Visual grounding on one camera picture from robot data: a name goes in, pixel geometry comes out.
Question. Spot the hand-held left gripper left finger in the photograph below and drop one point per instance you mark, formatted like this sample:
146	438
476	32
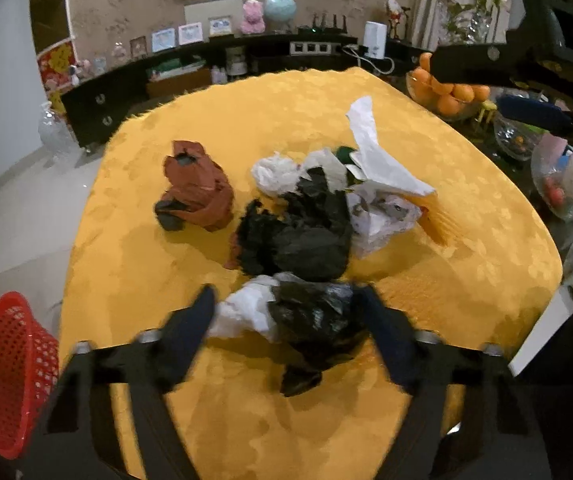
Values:
195	327

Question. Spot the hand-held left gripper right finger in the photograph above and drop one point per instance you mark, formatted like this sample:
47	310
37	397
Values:
387	331

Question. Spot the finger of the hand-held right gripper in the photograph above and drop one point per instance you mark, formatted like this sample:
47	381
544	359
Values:
476	64
533	112

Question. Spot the white plastic bag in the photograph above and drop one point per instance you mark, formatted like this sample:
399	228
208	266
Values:
246	310

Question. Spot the small black plastic bag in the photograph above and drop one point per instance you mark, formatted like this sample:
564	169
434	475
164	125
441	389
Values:
311	315

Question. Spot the cartoon printed plastic packet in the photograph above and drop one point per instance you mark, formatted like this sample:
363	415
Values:
381	220

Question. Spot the red-brown plastic bag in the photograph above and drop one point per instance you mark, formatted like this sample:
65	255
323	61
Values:
196	190

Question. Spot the white paper sheet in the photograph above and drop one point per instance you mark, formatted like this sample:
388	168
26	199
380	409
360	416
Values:
379	166

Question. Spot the grey-white plastic wrapper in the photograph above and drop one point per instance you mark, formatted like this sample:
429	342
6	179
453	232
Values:
329	165

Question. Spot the red plastic mesh basket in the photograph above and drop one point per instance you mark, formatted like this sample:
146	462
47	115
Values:
11	375

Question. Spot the small glass bowl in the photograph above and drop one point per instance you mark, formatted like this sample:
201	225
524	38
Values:
516	140

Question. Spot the small yellow stool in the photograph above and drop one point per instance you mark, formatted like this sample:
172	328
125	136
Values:
487	110

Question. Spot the bowl of oranges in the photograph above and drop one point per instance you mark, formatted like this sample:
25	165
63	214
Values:
449	102

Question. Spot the glass vase with flowers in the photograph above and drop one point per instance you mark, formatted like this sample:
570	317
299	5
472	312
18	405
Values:
476	15

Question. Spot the glass fruit bowl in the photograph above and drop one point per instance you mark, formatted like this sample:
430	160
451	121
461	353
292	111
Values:
416	97

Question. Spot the glass bowl with items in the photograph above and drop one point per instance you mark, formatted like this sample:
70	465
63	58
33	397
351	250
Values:
561	180

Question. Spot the red and white figurine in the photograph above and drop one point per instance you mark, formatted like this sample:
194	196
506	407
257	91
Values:
394	12

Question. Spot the white upright device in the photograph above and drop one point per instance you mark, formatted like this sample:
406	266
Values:
375	40

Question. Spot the black router with antennas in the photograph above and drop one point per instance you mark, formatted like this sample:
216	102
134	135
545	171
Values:
324	30

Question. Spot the dark green crumpled wrapper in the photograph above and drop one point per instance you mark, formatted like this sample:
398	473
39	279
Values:
346	155

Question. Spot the white socket strip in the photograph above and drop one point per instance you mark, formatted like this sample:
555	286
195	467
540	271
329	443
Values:
311	48

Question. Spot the crumpled white tissue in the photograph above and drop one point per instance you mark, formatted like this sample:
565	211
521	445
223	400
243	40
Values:
276	175

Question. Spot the pale blue globe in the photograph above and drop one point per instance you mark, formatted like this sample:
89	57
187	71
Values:
280	9

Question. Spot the yellow tablecloth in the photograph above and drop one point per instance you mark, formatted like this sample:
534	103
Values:
266	110

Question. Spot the pink plush toy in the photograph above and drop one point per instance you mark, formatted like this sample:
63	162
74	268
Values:
253	17

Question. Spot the jar in cabinet shelf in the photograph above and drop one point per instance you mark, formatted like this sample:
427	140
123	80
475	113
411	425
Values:
236	60

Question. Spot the clear plastic bottle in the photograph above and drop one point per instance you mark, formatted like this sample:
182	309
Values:
56	130

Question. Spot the brown cardboard box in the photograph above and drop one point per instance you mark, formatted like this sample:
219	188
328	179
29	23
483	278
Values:
179	84

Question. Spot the black television cabinet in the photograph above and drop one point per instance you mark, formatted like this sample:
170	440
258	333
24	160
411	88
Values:
116	95

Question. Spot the beige board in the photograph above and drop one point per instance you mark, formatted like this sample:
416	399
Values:
201	10

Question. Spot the red and yellow printed box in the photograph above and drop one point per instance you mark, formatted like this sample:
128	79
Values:
56	65

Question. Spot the wooden picture frame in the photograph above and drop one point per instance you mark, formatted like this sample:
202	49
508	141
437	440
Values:
221	25

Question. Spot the small dark picture frame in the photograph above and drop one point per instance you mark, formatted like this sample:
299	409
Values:
138	47

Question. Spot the white picture frame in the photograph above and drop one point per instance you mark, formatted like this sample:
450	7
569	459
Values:
190	34

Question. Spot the pale blue picture frame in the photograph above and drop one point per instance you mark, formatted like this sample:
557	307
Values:
163	40

